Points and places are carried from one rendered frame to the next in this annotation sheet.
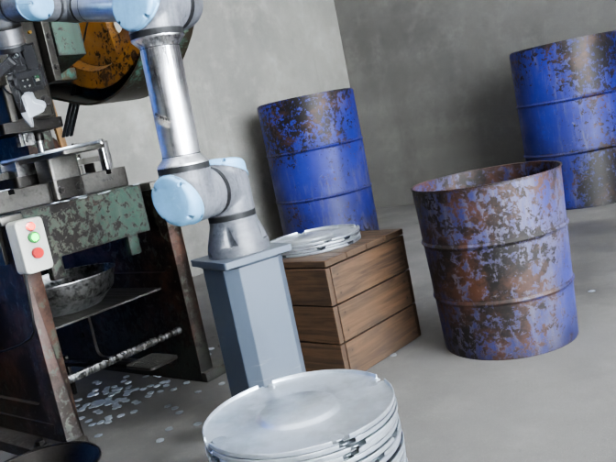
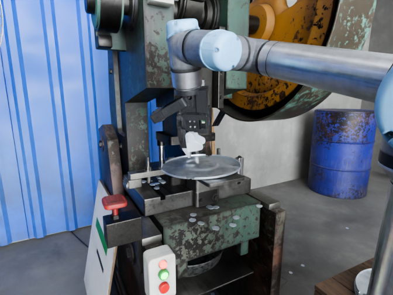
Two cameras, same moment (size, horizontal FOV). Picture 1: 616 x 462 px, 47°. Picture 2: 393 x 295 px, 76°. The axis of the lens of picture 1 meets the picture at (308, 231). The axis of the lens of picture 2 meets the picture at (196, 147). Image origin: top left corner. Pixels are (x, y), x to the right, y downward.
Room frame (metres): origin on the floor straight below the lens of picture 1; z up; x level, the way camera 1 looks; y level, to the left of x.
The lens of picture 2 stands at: (1.27, 0.39, 1.04)
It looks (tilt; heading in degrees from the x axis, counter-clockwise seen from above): 12 degrees down; 20
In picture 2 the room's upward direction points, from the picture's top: straight up
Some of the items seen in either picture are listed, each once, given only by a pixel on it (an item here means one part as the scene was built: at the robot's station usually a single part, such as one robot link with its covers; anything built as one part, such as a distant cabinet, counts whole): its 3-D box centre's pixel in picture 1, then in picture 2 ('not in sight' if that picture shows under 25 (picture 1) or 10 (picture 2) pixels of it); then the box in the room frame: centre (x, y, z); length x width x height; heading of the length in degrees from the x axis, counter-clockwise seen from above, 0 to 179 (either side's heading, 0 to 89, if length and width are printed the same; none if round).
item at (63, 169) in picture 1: (65, 173); (207, 187); (2.07, 0.65, 0.72); 0.25 x 0.14 x 0.14; 49
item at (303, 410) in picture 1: (298, 409); not in sight; (1.02, 0.07, 0.31); 0.29 x 0.29 x 0.01
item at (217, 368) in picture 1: (103, 245); (219, 207); (2.48, 0.71, 0.45); 0.92 x 0.12 x 0.90; 49
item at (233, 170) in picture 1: (223, 185); not in sight; (1.71, 0.18, 0.62); 0.13 x 0.12 x 0.14; 148
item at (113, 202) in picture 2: not in sight; (114, 211); (1.79, 0.83, 0.72); 0.07 x 0.06 x 0.08; 49
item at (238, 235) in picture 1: (236, 232); not in sight; (1.72, 0.17, 0.50); 0.15 x 0.15 x 0.10
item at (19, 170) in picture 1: (32, 167); not in sight; (2.19, 0.78, 0.76); 0.15 x 0.09 x 0.05; 139
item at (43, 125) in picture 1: (22, 133); (185, 139); (2.19, 0.79, 0.86); 0.20 x 0.16 x 0.05; 139
